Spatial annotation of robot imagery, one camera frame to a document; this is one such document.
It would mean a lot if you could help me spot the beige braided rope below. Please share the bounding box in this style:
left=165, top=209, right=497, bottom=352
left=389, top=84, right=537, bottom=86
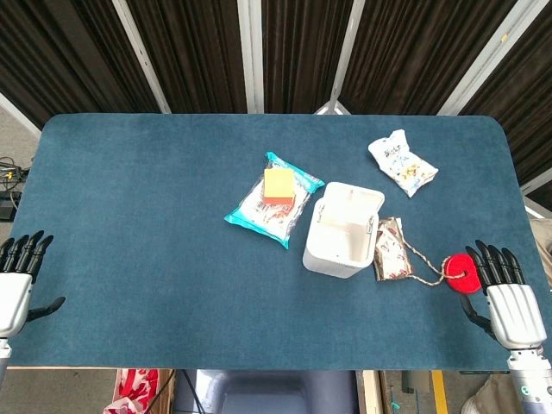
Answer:
left=399, top=235, right=452, bottom=287

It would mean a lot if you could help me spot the teal clear snack package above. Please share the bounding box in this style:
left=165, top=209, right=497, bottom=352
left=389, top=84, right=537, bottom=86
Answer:
left=223, top=151, right=326, bottom=251

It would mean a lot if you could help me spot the red white plastic bag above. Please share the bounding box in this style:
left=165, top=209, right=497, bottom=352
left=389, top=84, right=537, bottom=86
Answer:
left=102, top=367, right=160, bottom=414

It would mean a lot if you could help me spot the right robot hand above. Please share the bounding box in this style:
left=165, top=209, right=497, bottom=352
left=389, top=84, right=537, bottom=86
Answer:
left=459, top=239, right=549, bottom=351

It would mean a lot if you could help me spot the black cables bundle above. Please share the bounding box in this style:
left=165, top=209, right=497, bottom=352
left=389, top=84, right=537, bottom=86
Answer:
left=0, top=155, right=30, bottom=192

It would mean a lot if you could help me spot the blue felt table mat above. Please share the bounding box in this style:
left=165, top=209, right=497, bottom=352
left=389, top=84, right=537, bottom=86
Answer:
left=7, top=112, right=550, bottom=373

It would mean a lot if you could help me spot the yellow orange sticky note block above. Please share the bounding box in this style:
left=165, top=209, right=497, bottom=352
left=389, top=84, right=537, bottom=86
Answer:
left=261, top=167, right=296, bottom=205

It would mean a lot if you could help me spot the red disc with hole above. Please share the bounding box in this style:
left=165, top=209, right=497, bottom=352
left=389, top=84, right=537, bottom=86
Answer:
left=444, top=254, right=482, bottom=296

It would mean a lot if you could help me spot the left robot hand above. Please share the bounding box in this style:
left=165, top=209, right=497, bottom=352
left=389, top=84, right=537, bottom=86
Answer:
left=0, top=229, right=66, bottom=339

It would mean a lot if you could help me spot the brown white snack packet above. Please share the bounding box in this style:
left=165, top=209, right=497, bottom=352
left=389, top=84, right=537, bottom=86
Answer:
left=372, top=216, right=415, bottom=282

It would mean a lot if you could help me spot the white plastic box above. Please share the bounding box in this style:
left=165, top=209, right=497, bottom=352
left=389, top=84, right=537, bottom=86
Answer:
left=302, top=181, right=386, bottom=280

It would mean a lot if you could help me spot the white blue snack bag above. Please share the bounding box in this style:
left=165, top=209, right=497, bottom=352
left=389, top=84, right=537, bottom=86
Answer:
left=367, top=129, right=440, bottom=199

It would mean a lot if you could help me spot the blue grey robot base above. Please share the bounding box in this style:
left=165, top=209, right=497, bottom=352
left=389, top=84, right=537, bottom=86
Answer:
left=174, top=369, right=360, bottom=414

